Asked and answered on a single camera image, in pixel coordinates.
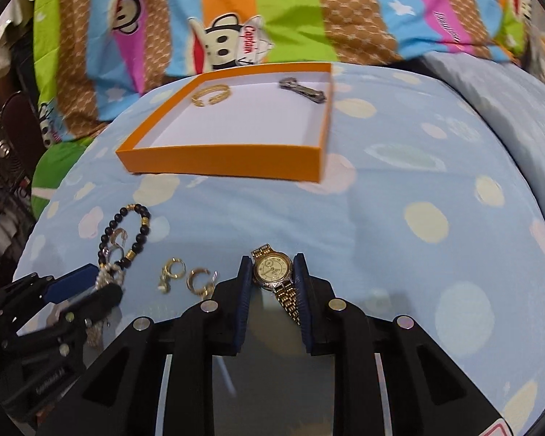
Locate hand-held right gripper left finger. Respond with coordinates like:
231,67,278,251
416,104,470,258
36,255,255,436

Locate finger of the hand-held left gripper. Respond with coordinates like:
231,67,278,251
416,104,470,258
0,284,123,364
0,264,100,328

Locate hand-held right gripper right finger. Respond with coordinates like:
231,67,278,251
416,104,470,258
293,254,509,436

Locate pearl bracelet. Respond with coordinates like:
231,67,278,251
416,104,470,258
84,261,125,350

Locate gold wristwatch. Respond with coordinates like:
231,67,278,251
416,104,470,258
251,244,303,325

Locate gold hoop earring pearl drop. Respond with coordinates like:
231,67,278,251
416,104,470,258
157,258,185,294

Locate black bead bracelet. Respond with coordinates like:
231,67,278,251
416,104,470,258
98,204,152,270

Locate orange shallow box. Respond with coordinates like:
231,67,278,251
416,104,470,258
116,62,334,185

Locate gold chain bracelet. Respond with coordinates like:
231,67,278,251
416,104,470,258
191,83,231,108

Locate silver wristwatch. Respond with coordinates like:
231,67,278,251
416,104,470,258
278,76,328,104

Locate electric fan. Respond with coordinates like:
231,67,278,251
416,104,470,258
0,113,30,191

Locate hanging clothes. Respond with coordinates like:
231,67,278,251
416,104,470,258
0,0,37,101

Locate light blue pillow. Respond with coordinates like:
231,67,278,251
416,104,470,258
422,50,545,255

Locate striped cartoon monkey blanket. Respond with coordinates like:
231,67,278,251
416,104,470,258
31,0,534,219

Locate grey floral cloth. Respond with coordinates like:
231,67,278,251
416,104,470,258
522,9,545,101

